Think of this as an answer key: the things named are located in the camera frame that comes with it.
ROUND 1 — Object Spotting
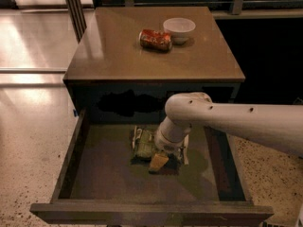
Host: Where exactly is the green jalapeno chip bag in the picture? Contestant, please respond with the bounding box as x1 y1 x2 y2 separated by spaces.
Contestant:
130 126 190 167

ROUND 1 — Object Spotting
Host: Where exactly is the dark cabinet with counter top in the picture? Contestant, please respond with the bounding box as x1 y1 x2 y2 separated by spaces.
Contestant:
63 7 245 123

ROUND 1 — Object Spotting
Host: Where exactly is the white bowl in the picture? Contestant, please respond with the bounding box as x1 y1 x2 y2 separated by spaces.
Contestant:
163 18 196 44

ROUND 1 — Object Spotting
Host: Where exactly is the dark vertical post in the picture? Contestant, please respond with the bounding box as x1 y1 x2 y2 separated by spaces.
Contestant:
65 0 86 42

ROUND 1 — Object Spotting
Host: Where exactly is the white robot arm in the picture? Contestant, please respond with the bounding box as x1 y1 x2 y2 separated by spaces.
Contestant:
154 93 303 157

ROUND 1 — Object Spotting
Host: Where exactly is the open dark top drawer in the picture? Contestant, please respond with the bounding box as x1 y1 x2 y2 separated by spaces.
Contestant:
30 112 273 227

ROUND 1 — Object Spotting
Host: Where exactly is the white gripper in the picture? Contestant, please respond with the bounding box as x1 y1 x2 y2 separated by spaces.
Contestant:
149 129 187 172

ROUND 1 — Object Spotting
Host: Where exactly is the crushed red soda can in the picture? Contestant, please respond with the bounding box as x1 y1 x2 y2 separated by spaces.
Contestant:
139 29 172 52

